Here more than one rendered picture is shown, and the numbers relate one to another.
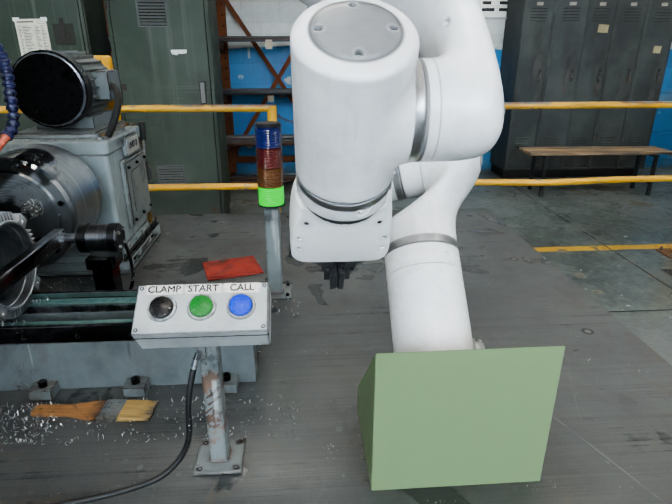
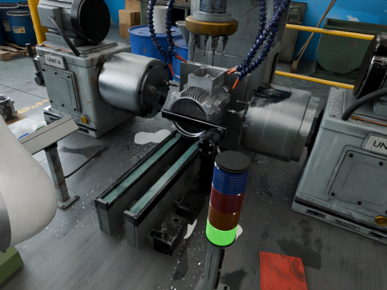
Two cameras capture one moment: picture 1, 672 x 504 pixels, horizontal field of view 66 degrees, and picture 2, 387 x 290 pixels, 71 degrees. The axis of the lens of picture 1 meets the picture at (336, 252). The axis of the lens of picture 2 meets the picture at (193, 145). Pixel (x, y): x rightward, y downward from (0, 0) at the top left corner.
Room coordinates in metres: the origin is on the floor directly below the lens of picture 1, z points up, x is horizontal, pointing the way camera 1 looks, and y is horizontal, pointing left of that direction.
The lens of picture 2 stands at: (1.28, -0.21, 1.48)
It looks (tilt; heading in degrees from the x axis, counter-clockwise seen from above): 33 degrees down; 118
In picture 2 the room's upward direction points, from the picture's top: 4 degrees clockwise
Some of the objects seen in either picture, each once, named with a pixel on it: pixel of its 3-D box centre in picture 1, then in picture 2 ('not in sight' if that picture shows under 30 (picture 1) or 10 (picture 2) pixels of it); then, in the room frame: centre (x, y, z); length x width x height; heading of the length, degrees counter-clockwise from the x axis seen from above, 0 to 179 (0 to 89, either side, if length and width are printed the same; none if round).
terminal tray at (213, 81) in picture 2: not in sight; (205, 81); (0.84, 0.71, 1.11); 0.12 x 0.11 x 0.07; 94
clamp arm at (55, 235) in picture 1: (31, 259); (193, 121); (0.87, 0.56, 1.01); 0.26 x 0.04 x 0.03; 4
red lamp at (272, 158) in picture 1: (269, 156); (227, 193); (1.17, 0.15, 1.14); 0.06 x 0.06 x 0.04
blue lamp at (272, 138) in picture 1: (268, 136); (230, 174); (1.17, 0.15, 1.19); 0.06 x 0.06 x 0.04
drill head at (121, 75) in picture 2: not in sight; (126, 83); (0.48, 0.65, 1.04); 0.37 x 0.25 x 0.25; 4
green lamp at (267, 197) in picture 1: (271, 195); (221, 226); (1.17, 0.15, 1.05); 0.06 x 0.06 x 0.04
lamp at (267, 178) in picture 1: (270, 176); (224, 210); (1.17, 0.15, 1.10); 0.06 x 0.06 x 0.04
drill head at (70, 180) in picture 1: (39, 200); (286, 124); (1.17, 0.69, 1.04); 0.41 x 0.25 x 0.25; 4
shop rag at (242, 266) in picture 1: (232, 267); (283, 279); (1.32, 0.29, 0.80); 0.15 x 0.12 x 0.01; 111
